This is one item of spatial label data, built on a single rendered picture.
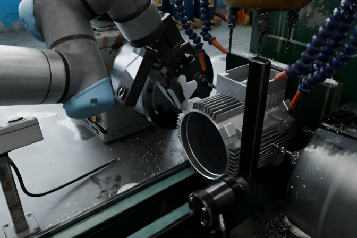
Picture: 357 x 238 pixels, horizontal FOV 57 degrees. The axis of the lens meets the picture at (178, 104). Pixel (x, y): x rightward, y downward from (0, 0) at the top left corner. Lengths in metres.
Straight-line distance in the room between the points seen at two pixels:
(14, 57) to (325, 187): 0.46
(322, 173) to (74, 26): 0.43
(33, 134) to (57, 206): 0.25
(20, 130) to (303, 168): 0.54
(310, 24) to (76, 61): 0.59
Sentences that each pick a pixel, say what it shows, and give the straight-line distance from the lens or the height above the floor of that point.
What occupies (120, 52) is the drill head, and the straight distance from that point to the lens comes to 0.95.
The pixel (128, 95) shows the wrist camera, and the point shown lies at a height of 1.16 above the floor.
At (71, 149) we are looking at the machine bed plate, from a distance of 1.13.
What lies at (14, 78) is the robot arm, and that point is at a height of 1.27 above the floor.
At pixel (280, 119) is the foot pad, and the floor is 1.07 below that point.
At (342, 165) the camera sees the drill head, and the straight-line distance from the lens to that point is 0.54.
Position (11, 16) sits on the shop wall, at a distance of 6.20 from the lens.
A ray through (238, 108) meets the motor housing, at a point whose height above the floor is 1.10.
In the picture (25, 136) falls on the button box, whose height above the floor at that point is 1.05.
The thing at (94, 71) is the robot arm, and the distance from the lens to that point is 0.49.
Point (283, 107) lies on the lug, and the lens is 0.76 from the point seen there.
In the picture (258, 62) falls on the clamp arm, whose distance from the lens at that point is 0.50.
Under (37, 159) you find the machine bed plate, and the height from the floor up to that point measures 0.80.
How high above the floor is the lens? 1.42
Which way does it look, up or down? 27 degrees down
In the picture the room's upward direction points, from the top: straight up
